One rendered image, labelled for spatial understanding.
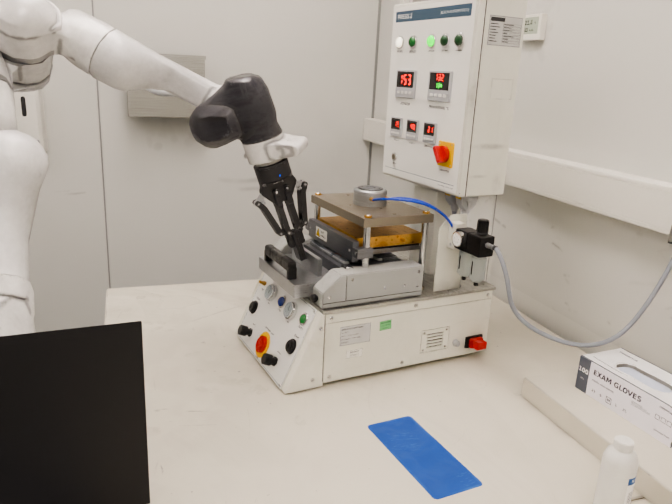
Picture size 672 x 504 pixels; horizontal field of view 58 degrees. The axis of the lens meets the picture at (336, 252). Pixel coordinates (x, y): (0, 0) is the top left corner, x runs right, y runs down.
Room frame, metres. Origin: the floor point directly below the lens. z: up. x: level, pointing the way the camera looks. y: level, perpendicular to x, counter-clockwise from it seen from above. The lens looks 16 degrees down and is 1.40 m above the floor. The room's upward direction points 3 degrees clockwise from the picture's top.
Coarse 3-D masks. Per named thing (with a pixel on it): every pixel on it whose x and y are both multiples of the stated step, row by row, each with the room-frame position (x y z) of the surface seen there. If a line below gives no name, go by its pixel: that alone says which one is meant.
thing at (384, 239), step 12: (336, 216) 1.47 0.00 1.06; (336, 228) 1.36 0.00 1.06; (348, 228) 1.35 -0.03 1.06; (360, 228) 1.36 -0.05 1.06; (372, 228) 1.36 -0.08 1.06; (384, 228) 1.37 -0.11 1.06; (396, 228) 1.37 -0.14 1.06; (408, 228) 1.38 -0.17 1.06; (360, 240) 1.27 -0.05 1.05; (372, 240) 1.28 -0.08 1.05; (384, 240) 1.30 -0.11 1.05; (396, 240) 1.31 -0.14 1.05; (408, 240) 1.33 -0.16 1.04; (384, 252) 1.30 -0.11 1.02
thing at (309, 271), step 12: (264, 264) 1.35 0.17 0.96; (276, 264) 1.33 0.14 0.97; (300, 264) 1.34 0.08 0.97; (312, 264) 1.28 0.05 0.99; (276, 276) 1.28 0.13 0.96; (300, 276) 1.25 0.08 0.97; (312, 276) 1.26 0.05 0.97; (288, 288) 1.22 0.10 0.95; (300, 288) 1.20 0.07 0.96; (312, 288) 1.21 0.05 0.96
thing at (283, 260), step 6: (270, 246) 1.34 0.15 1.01; (264, 252) 1.35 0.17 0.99; (270, 252) 1.32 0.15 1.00; (276, 252) 1.29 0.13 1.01; (282, 252) 1.30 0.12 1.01; (264, 258) 1.35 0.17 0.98; (270, 258) 1.35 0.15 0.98; (276, 258) 1.29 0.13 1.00; (282, 258) 1.26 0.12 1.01; (288, 258) 1.25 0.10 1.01; (282, 264) 1.25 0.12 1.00; (288, 264) 1.23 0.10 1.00; (294, 264) 1.23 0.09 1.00; (288, 270) 1.22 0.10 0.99; (294, 270) 1.23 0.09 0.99; (288, 276) 1.22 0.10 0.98; (294, 276) 1.23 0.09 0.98
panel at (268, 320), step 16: (256, 304) 1.38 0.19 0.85; (272, 304) 1.33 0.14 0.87; (304, 304) 1.22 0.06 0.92; (256, 320) 1.35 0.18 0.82; (272, 320) 1.29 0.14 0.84; (288, 320) 1.24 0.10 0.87; (240, 336) 1.38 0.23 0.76; (256, 336) 1.32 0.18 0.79; (272, 336) 1.26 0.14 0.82; (288, 336) 1.21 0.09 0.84; (304, 336) 1.16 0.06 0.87; (256, 352) 1.28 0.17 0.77; (272, 352) 1.23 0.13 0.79; (288, 352) 1.17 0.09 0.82; (272, 368) 1.20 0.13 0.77; (288, 368) 1.15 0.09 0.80
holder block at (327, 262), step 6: (306, 246) 1.41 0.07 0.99; (312, 246) 1.41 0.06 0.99; (312, 252) 1.38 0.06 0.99; (318, 252) 1.36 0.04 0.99; (324, 258) 1.32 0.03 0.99; (330, 258) 1.32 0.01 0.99; (324, 264) 1.32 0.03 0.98; (330, 264) 1.30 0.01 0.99; (336, 264) 1.27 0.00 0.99; (360, 264) 1.28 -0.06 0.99
